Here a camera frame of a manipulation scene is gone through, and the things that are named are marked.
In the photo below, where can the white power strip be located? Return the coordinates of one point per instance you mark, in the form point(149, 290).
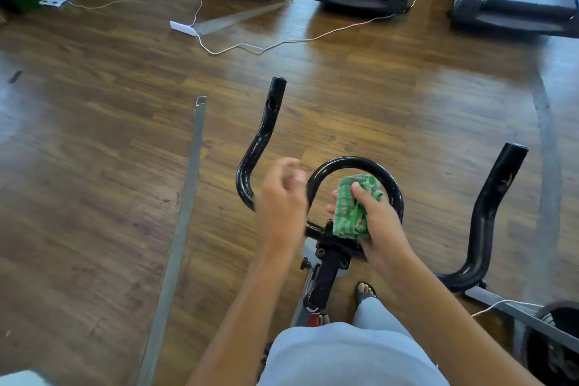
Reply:
point(184, 28)

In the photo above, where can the person's left forearm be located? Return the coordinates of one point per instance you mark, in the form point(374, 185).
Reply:
point(240, 327)

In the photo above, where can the red and grey spin bike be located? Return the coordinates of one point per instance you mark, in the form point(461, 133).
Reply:
point(520, 311)
point(262, 137)

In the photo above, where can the person's right forearm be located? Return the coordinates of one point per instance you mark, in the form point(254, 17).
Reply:
point(461, 327)

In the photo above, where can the person's right hand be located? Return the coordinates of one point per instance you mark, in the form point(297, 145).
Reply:
point(387, 236)

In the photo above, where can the black sandal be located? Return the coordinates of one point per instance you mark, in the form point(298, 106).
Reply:
point(365, 292)
point(317, 319)

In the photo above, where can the green checkered cleaning cloth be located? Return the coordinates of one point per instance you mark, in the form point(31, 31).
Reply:
point(351, 214)

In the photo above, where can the person's left hand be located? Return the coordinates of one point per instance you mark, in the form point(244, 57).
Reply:
point(280, 209)

